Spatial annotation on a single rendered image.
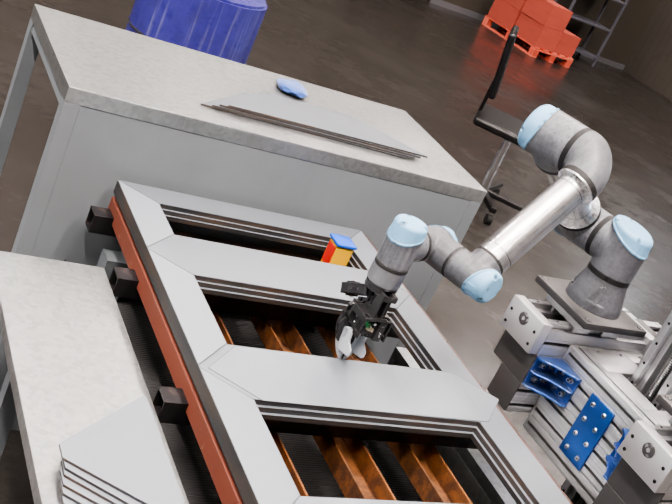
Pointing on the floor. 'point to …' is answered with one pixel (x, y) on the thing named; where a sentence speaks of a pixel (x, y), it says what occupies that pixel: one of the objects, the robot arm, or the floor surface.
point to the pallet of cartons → (536, 27)
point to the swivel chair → (499, 123)
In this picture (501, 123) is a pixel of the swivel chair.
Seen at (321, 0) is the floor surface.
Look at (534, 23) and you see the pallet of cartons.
